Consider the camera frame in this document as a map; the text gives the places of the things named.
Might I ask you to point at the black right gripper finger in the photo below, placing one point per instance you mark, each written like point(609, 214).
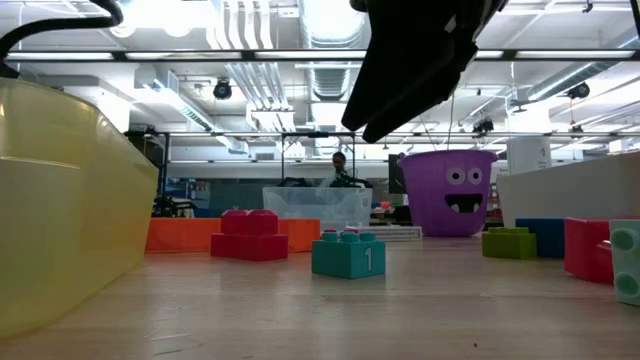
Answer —
point(440, 80)
point(395, 65)

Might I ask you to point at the purple monster-face bucket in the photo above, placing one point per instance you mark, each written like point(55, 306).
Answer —
point(430, 210)

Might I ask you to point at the clear plastic container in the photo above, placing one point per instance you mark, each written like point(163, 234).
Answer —
point(320, 207)

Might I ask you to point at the white plastic bin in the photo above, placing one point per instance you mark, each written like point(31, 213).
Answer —
point(565, 195)

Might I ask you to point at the olive green toy brick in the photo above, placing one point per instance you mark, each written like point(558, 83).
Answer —
point(510, 245)

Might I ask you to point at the blue toy brick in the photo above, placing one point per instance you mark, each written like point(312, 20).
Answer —
point(550, 237)

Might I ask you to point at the light blue numbered brick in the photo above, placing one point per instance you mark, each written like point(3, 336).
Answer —
point(345, 260)

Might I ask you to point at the yellow translucent plastic bin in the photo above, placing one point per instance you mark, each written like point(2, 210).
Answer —
point(65, 225)

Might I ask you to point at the black ceiling spotlight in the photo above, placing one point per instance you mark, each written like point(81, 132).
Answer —
point(222, 90)
point(579, 90)
point(483, 126)

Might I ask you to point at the black monitor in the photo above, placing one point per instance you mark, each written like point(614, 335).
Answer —
point(395, 175)

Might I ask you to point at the person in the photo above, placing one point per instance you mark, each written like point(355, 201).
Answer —
point(339, 165)

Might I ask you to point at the white sign board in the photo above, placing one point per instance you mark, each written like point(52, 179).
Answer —
point(529, 155)

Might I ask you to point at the small red toy brick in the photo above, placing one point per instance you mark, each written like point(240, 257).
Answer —
point(352, 229)

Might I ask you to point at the orange rounded toy block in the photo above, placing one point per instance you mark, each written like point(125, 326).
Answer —
point(302, 235)

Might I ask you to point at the red heart-shaped toy brick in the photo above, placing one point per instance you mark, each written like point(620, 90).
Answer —
point(585, 250)

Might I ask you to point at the red two-stud toy brick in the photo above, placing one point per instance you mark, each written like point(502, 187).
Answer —
point(250, 245)

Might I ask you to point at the pale mint toy brick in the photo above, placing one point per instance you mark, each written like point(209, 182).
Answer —
point(627, 265)

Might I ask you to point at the orange flat foam shapes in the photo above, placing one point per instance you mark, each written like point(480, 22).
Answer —
point(180, 235)

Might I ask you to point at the silver ventilation duct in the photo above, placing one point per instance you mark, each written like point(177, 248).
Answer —
point(325, 30)

